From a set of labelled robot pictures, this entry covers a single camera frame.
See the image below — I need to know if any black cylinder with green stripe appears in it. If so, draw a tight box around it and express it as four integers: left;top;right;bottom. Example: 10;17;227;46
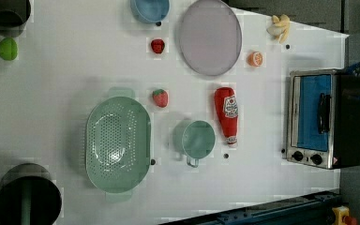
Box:
0;163;62;225

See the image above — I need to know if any green oval strainer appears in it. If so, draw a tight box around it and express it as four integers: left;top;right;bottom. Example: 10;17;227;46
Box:
84;87;151;203

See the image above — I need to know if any light red toy strawberry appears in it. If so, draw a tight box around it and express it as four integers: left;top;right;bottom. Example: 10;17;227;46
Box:
152;89;169;108

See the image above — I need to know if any yellow red emergency button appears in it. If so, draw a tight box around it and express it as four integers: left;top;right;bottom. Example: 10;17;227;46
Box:
332;206;358;225

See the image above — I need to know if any yellow banana toy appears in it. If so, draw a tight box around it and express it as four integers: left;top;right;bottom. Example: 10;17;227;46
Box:
266;14;291;43

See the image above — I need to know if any green mug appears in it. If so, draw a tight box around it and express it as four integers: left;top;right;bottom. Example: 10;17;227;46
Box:
172;120;216;168

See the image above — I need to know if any purple round plate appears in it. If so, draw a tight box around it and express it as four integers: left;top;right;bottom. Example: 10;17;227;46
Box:
178;0;242;76

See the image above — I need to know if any red ketchup bottle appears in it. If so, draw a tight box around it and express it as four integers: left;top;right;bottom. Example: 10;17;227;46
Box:
214;87;238;147

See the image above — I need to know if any dark red toy strawberry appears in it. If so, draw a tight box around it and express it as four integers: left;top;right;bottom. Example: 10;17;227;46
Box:
150;38;165;54

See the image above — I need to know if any silver black toaster oven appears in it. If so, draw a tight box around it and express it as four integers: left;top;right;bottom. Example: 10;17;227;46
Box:
286;69;360;170

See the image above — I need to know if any blue metal frame rail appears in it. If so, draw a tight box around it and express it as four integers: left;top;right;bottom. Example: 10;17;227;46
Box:
160;191;342;225

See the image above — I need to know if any green round toy fruit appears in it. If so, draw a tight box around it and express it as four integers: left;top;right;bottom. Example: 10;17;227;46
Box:
0;37;18;61

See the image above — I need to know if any black cylinder container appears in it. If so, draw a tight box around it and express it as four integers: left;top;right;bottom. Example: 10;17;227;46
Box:
0;0;32;29

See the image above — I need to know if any orange slice toy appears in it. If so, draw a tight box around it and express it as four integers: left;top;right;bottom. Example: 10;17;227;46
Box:
247;52;263;68

